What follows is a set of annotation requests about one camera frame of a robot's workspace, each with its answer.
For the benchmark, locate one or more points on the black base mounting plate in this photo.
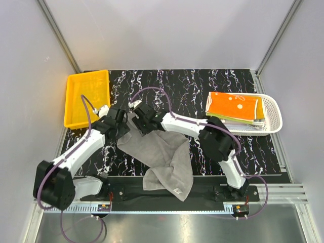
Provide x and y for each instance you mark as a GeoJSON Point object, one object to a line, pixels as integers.
{"type": "Point", "coordinates": [208, 194]}

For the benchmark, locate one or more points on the cream orange fox towel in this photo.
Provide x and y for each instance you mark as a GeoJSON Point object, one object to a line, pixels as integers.
{"type": "Point", "coordinates": [232, 106]}

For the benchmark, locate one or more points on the blue white patterned towel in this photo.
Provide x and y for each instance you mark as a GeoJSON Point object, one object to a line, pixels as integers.
{"type": "Point", "coordinates": [233, 124]}

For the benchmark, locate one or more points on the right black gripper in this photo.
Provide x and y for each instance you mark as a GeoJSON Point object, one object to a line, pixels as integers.
{"type": "Point", "coordinates": [136, 121]}

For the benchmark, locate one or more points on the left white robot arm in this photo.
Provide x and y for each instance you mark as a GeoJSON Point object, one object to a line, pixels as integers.
{"type": "Point", "coordinates": [55, 185]}

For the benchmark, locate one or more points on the grey cloth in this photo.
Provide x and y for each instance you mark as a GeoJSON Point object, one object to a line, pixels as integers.
{"type": "Point", "coordinates": [166, 154]}

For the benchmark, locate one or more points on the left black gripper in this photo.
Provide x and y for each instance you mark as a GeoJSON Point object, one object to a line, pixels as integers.
{"type": "Point", "coordinates": [124, 129]}

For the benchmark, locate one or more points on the white plastic basket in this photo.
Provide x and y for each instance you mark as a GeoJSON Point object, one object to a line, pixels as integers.
{"type": "Point", "coordinates": [273, 117]}

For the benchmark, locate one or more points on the black marble pattern mat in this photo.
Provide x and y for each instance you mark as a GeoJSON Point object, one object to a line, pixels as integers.
{"type": "Point", "coordinates": [185, 91]}

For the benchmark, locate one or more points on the yellow brown bear towel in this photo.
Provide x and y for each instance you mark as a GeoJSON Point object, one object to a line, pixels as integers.
{"type": "Point", "coordinates": [260, 110]}

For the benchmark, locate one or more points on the aluminium frame rail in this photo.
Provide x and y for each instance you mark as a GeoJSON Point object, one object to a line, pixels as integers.
{"type": "Point", "coordinates": [278, 195]}

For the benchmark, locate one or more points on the yellow plastic bin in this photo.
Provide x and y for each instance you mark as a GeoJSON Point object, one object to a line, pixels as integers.
{"type": "Point", "coordinates": [88, 90]}

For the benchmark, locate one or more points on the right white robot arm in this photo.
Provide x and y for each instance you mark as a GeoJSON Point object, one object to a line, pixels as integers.
{"type": "Point", "coordinates": [216, 141]}

